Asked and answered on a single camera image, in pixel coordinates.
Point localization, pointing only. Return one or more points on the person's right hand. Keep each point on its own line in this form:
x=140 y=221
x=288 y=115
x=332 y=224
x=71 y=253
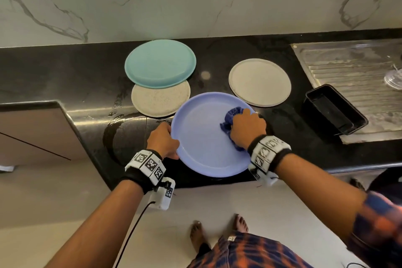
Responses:
x=248 y=128

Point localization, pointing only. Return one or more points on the person's left hand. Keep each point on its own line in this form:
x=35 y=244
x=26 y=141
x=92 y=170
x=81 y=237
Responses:
x=162 y=142

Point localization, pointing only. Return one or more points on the blue striped cloth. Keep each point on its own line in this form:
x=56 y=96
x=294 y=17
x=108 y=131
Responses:
x=229 y=119

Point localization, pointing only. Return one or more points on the lavender plate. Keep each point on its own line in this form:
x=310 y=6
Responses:
x=201 y=145

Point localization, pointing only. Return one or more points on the speckled white plate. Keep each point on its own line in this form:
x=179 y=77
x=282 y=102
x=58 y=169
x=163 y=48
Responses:
x=259 y=82
x=157 y=102

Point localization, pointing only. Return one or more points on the teal plate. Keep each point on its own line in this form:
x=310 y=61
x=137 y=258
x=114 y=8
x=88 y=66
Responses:
x=160 y=62

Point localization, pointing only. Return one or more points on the person's left forearm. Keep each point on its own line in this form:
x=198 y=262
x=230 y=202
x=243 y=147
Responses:
x=94 y=227

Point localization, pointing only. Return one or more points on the person's right forearm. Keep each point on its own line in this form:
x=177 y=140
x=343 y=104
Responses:
x=320 y=195

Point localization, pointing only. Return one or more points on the person's right foot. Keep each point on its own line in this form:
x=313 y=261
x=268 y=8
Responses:
x=240 y=224

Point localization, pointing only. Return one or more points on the person's foot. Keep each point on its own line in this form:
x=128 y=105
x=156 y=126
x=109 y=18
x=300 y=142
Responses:
x=197 y=236
x=240 y=224

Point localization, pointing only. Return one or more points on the person's left foot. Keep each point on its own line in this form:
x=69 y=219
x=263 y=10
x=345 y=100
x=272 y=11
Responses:
x=197 y=236

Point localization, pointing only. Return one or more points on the left wrist marker band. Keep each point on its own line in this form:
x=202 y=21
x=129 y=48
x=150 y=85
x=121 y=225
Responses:
x=144 y=168

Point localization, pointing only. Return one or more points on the wrist marker band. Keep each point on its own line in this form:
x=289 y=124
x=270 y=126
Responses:
x=144 y=168
x=269 y=153

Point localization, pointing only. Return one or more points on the right wrist marker band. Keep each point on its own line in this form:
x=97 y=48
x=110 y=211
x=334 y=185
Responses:
x=269 y=153

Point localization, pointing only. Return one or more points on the black plastic tray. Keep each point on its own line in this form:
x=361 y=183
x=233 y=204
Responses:
x=336 y=109

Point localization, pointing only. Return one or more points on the steel sink drainboard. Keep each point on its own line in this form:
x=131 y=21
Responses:
x=352 y=63

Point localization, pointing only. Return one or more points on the brown lower drawer unit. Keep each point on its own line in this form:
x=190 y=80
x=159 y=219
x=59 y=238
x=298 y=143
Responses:
x=31 y=133

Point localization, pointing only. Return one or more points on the clear plastic lid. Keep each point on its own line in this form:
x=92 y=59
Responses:
x=394 y=78

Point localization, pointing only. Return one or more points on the white paper sheet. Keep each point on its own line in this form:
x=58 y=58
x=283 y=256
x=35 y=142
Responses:
x=6 y=168

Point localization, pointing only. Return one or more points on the blue orange plaid shirt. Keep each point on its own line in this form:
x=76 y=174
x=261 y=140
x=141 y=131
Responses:
x=377 y=233

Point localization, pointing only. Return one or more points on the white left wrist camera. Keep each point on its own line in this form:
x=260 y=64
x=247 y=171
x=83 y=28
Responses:
x=164 y=194

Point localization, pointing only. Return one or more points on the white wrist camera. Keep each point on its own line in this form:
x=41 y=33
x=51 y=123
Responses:
x=262 y=178
x=164 y=194

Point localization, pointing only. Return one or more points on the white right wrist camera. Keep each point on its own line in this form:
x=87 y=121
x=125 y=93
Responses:
x=262 y=178

